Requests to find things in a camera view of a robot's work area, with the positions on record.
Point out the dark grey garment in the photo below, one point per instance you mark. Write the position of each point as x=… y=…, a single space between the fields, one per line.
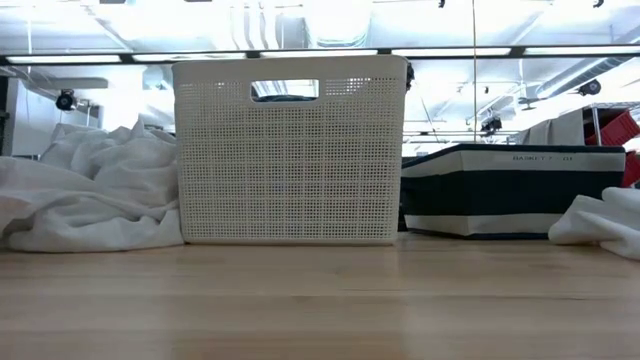
x=285 y=98

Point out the white perforated plastic basket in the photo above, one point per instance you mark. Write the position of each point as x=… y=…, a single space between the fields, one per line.
x=290 y=175

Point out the navy white striped fabric basket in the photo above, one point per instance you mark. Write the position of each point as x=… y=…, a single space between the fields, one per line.
x=500 y=190

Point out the black ceiling spotlight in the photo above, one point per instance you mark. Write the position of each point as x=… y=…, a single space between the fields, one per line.
x=590 y=87
x=65 y=100
x=491 y=124

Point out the thin vertical pole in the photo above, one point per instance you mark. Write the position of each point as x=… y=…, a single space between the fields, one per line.
x=474 y=85

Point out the large white cloth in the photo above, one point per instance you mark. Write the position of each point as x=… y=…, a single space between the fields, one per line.
x=100 y=200

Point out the grey cloth cover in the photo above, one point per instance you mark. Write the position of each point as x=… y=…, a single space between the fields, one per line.
x=552 y=132

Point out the small white cloth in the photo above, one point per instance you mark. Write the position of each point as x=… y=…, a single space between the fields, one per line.
x=600 y=225

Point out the red storage bin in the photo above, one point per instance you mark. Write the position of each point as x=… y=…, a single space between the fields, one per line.
x=632 y=170
x=617 y=129

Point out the black ceiling light rail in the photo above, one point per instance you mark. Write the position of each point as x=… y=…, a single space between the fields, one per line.
x=125 y=57

